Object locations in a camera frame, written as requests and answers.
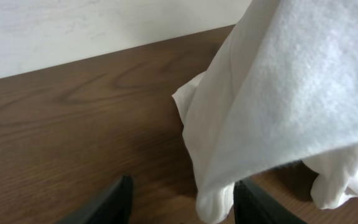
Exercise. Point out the white t-shirt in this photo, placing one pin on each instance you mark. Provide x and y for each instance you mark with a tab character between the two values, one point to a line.
282	88

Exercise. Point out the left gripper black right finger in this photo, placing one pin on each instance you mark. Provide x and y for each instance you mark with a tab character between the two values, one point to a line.
252	205

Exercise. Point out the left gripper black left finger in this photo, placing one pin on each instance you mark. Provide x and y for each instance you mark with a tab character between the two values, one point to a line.
112	206

